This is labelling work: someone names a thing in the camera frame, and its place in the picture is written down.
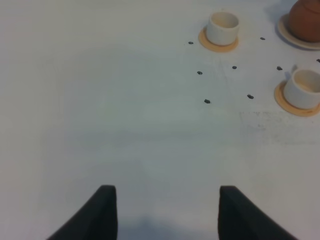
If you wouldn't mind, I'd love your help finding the near white teacup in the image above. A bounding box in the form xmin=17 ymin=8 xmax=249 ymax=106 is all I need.
xmin=283 ymin=68 xmax=320 ymax=110

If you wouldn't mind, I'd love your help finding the near orange coaster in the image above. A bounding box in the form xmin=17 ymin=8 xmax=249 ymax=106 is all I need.
xmin=274 ymin=81 xmax=320 ymax=117

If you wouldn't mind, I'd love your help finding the far orange coaster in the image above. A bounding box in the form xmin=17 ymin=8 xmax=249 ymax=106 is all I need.
xmin=198 ymin=27 xmax=239 ymax=53

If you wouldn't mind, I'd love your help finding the brown clay teapot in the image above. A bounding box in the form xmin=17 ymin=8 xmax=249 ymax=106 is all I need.
xmin=288 ymin=0 xmax=320 ymax=43

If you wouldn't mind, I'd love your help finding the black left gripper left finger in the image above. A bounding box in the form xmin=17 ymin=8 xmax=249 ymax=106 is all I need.
xmin=49 ymin=185 xmax=118 ymax=240

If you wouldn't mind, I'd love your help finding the beige teapot saucer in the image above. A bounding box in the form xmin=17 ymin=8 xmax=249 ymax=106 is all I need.
xmin=277 ymin=13 xmax=320 ymax=51

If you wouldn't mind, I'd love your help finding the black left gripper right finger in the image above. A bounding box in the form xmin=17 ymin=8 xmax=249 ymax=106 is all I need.
xmin=217 ymin=186 xmax=296 ymax=240

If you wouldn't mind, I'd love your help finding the white teacup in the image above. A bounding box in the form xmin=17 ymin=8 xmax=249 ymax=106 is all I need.
xmin=206 ymin=11 xmax=240 ymax=46
xmin=283 ymin=68 xmax=320 ymax=110

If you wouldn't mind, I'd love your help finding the far white teacup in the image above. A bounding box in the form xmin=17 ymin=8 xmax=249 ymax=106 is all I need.
xmin=206 ymin=11 xmax=240 ymax=46

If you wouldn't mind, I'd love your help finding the orange coaster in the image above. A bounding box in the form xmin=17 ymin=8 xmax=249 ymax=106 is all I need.
xmin=274 ymin=81 xmax=320 ymax=117
xmin=198 ymin=27 xmax=239 ymax=53

